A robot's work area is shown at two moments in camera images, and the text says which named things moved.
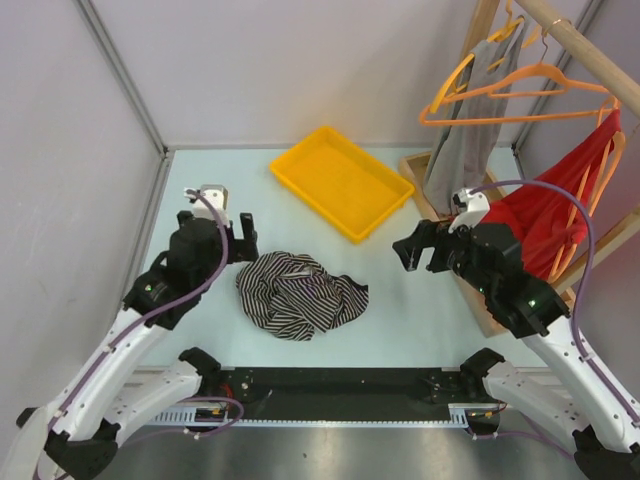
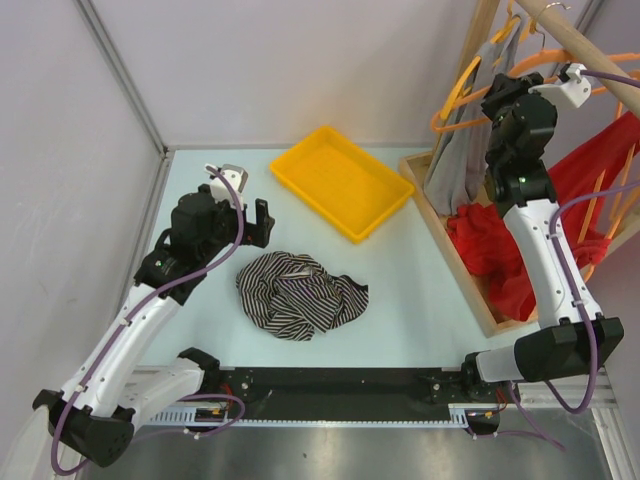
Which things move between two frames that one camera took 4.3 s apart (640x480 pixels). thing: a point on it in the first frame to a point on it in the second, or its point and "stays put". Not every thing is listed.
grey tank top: x=462 y=160 stays put
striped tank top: x=294 y=297 stays put
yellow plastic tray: x=353 y=192 stays put
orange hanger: x=608 y=103 to x=521 y=70
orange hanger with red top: x=600 y=167 to x=588 y=220
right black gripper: x=431 y=233 to x=506 y=88
